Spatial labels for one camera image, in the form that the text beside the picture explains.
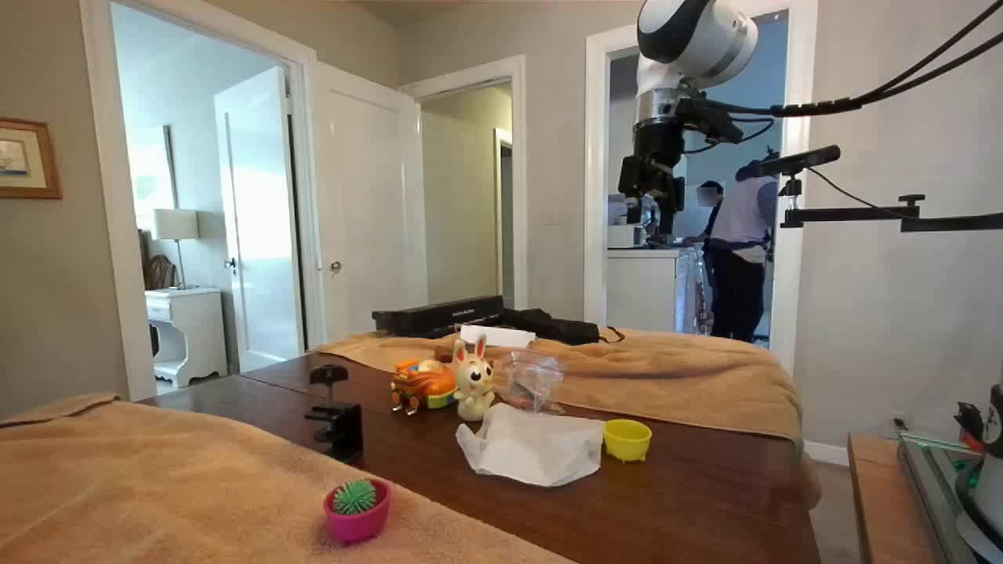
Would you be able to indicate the long black bar device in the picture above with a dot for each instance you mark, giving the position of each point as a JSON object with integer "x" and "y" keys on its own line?
{"x": 440, "y": 313}

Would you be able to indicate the large tan towel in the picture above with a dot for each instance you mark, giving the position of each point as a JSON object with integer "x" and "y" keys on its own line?
{"x": 157, "y": 480}

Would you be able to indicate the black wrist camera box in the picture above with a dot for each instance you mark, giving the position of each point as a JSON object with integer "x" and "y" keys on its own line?
{"x": 708, "y": 118}

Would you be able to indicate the white tissue cloth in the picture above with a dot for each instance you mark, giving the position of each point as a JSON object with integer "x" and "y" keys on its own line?
{"x": 533, "y": 446}

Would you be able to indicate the yellow cup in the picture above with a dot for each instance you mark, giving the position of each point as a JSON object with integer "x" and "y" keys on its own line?
{"x": 627, "y": 439}

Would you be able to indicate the white shade table lamp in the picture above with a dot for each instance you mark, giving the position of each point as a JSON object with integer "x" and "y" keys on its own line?
{"x": 177, "y": 224}

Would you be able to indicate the white panel door with knob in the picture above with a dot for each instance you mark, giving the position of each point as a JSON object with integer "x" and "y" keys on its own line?
{"x": 365, "y": 209}

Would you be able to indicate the framed wall picture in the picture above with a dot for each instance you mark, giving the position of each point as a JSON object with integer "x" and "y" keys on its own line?
{"x": 23, "y": 158}

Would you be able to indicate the green spiky ball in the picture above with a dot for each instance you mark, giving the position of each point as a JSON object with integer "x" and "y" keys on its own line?
{"x": 354, "y": 496}

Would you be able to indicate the white open door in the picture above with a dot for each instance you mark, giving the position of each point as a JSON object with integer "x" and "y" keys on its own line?
{"x": 262, "y": 229}

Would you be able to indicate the white kitchen counter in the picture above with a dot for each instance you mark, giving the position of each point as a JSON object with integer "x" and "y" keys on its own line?
{"x": 643, "y": 286}

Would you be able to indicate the cream bunny squeeze toy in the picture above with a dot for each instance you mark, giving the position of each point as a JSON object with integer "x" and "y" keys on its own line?
{"x": 473, "y": 379}

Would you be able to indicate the tan towel under black bar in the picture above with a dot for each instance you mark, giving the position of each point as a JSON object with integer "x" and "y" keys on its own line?
{"x": 667, "y": 378}

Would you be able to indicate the white flat box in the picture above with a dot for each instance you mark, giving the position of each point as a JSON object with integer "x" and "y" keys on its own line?
{"x": 500, "y": 337}

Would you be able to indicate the dark figurine beside lamp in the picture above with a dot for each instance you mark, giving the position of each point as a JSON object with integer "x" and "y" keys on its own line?
{"x": 157, "y": 267}

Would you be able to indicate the orange striped toy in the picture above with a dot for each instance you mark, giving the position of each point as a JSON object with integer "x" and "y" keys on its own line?
{"x": 420, "y": 383}

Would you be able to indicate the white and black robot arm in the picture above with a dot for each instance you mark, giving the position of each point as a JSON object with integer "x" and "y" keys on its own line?
{"x": 708, "y": 42}

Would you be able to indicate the glass and metal tray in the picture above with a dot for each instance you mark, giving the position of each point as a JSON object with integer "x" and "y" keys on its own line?
{"x": 934, "y": 491}

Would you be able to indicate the white side table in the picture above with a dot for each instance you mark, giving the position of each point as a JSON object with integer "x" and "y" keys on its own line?
{"x": 193, "y": 324}

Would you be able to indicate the clear zip bag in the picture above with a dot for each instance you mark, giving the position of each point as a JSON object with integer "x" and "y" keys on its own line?
{"x": 533, "y": 378}

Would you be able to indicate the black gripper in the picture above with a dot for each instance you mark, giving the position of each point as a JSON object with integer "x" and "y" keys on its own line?
{"x": 651, "y": 176}

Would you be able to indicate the penguin figure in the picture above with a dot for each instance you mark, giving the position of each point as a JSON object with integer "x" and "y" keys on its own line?
{"x": 988, "y": 426}

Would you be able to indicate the person in light shirt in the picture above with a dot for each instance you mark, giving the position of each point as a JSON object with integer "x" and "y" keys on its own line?
{"x": 742, "y": 221}

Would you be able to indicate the pink bowl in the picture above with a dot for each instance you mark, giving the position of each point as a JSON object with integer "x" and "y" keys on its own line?
{"x": 357, "y": 524}

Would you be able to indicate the black camera on stand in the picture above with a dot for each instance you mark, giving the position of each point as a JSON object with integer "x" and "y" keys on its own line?
{"x": 794, "y": 162}

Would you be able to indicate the wooden side table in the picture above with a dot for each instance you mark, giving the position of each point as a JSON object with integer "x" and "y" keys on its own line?
{"x": 880, "y": 501}

